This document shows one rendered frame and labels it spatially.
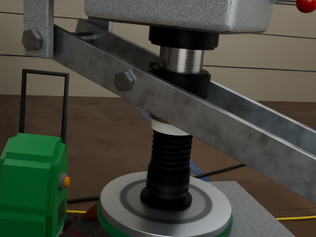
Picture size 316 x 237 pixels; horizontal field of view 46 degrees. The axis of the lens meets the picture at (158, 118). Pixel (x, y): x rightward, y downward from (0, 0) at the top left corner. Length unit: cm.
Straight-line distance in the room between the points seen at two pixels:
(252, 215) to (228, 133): 23
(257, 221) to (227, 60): 495
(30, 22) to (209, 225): 40
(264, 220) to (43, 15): 48
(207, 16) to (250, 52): 528
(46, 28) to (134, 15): 16
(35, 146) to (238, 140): 135
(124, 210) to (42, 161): 115
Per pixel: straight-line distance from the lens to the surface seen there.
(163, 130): 54
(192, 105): 49
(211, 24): 42
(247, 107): 58
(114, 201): 60
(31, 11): 59
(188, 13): 43
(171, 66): 52
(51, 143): 173
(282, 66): 603
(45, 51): 58
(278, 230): 65
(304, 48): 619
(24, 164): 172
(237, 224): 64
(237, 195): 73
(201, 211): 60
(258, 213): 68
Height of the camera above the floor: 118
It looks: 16 degrees down
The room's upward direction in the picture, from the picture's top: 5 degrees clockwise
